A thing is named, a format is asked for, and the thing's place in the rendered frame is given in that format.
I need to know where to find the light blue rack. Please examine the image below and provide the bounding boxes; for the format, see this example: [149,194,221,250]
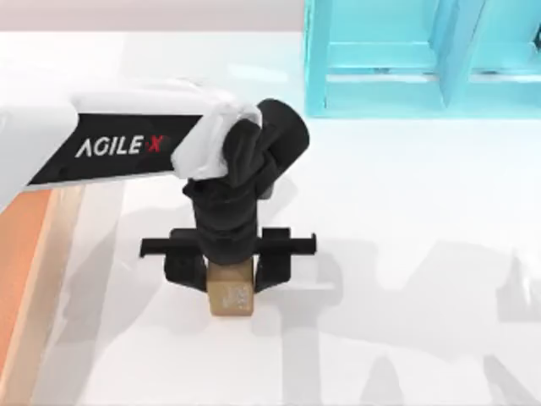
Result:
[303,0,541,118]

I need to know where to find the brown block with speckled label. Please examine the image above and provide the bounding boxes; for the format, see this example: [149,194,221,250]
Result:
[205,258,258,318]

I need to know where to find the shallow salmon-coloured box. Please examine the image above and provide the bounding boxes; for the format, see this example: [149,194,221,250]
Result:
[0,182,87,406]

